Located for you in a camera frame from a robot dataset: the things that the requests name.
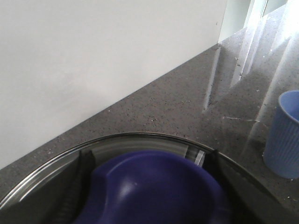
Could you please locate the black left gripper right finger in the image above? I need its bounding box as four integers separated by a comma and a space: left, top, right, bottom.
203, 150, 259, 224

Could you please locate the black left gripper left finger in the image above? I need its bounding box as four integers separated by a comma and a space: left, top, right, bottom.
57, 151, 95, 224

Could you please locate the glass lid with blue knob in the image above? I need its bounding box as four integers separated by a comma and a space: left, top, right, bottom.
0, 133, 280, 224

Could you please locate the light blue ribbed cup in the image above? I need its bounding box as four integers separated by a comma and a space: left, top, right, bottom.
263, 90, 299, 179

